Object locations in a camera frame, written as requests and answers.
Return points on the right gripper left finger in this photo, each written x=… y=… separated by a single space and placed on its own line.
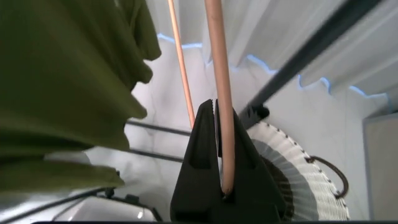
x=196 y=186

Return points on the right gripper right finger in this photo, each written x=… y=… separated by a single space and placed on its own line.
x=258 y=193

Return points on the pink clothes hanger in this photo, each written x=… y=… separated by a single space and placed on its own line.
x=222 y=77

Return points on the green printed shirt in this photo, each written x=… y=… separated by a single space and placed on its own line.
x=62 y=77

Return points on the white laundry basket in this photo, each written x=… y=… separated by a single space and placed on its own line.
x=308 y=174

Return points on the black clothes rack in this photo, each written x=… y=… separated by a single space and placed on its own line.
x=311 y=49

